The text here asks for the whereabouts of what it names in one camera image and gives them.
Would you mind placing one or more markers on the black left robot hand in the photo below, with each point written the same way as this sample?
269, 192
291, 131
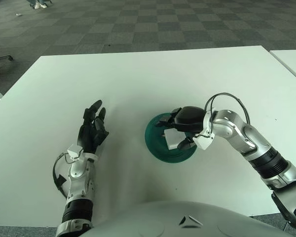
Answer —
87, 135

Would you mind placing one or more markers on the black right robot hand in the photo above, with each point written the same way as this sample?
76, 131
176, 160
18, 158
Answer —
190, 118

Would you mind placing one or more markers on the white charger block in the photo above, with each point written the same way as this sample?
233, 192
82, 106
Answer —
173, 138

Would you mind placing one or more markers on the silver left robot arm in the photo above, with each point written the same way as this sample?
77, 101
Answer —
77, 182

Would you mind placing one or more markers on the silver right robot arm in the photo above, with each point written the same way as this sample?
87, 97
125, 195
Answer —
249, 138

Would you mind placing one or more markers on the green round plate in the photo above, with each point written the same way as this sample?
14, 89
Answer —
158, 150

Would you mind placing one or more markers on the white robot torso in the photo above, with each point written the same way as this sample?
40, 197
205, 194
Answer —
187, 222

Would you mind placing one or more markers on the black office chair base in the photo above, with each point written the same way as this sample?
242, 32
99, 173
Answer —
1, 58

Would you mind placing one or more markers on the white side table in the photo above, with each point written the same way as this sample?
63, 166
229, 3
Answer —
294, 64

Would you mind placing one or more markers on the person's feet white shoes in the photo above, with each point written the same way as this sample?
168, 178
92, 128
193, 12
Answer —
37, 5

